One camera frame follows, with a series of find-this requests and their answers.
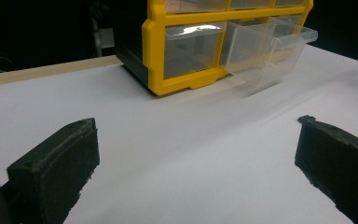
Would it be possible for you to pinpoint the yellow and black drawer cabinet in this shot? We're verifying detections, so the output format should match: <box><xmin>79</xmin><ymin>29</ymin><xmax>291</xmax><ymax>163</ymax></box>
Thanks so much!
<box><xmin>113</xmin><ymin>0</ymin><xmax>314</xmax><ymax>97</ymax></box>

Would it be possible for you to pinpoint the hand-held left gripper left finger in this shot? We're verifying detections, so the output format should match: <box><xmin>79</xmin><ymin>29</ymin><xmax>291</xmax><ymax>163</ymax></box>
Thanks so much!
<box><xmin>7</xmin><ymin>118</ymin><xmax>101</xmax><ymax>224</ymax></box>

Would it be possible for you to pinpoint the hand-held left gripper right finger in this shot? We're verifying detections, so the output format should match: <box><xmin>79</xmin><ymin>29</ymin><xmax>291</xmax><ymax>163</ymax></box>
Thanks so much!
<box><xmin>295</xmin><ymin>115</ymin><xmax>358</xmax><ymax>224</ymax></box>

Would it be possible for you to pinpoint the clear plastic drawer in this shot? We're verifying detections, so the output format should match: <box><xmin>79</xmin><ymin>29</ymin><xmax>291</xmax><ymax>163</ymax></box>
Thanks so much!
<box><xmin>164</xmin><ymin>0</ymin><xmax>229</xmax><ymax>14</ymax></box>
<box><xmin>225</xmin><ymin>21</ymin><xmax>319</xmax><ymax>91</ymax></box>
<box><xmin>229</xmin><ymin>0</ymin><xmax>274</xmax><ymax>10</ymax></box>
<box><xmin>268</xmin><ymin>14</ymin><xmax>306</xmax><ymax>35</ymax></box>
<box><xmin>163</xmin><ymin>21</ymin><xmax>227</xmax><ymax>80</ymax></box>
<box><xmin>274</xmin><ymin>0</ymin><xmax>307</xmax><ymax>7</ymax></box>

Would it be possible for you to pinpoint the metal stand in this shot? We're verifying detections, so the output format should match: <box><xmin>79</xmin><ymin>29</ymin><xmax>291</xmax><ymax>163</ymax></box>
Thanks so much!
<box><xmin>90</xmin><ymin>8</ymin><xmax>116</xmax><ymax>59</ymax></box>

